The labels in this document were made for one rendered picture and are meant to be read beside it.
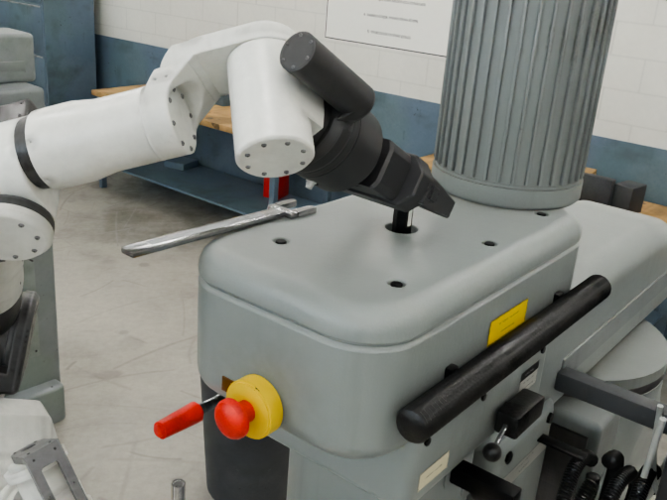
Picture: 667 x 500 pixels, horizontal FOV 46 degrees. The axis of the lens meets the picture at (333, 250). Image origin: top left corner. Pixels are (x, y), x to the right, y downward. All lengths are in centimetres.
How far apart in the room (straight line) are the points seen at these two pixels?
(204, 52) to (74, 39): 752
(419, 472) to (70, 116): 48
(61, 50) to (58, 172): 742
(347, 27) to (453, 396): 554
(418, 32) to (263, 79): 518
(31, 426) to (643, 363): 97
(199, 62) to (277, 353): 27
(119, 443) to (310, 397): 309
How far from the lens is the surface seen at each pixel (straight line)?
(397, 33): 591
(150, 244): 77
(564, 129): 99
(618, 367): 140
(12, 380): 99
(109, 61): 836
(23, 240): 74
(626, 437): 142
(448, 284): 75
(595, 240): 136
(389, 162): 75
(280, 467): 328
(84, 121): 69
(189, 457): 368
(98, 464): 368
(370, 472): 85
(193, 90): 71
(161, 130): 67
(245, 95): 64
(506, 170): 98
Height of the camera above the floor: 217
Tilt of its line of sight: 21 degrees down
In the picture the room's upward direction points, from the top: 5 degrees clockwise
